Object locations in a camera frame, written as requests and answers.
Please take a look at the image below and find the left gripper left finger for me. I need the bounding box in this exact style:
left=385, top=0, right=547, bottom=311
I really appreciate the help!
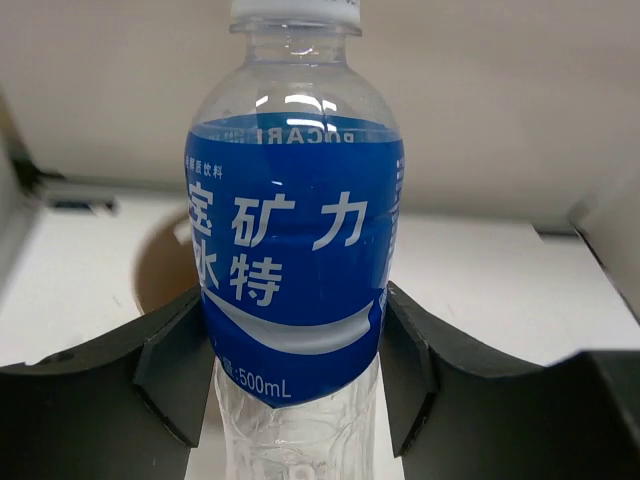
left=1, top=288, right=214, bottom=479

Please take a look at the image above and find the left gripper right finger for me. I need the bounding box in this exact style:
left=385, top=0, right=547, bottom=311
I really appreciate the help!
left=380, top=285, right=639, bottom=479

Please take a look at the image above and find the blue label plastic bottle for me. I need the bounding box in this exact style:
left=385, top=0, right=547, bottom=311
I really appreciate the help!
left=184, top=1, right=404, bottom=479

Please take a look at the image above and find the brown round bin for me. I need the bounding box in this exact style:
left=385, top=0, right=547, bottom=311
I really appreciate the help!
left=132, top=211, right=199, bottom=315

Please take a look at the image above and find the left blue corner label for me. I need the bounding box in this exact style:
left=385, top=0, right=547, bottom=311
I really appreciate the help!
left=48, top=197, right=117, bottom=214

